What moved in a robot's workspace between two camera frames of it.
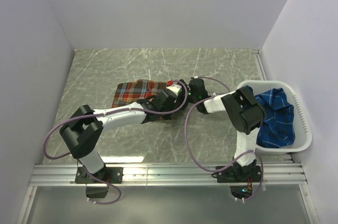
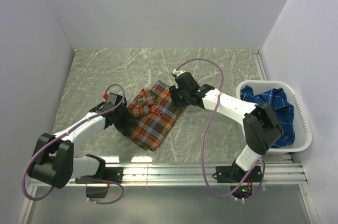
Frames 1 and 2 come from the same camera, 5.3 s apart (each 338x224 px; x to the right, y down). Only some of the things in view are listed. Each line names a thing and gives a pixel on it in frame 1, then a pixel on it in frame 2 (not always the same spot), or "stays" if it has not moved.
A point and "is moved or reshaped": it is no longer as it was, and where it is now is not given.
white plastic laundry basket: x=303 y=136 stays
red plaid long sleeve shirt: x=127 y=93 is moved or reshaped
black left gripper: x=167 y=117 -> x=127 y=120
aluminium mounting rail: x=289 y=173 stays
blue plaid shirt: x=277 y=129 stays
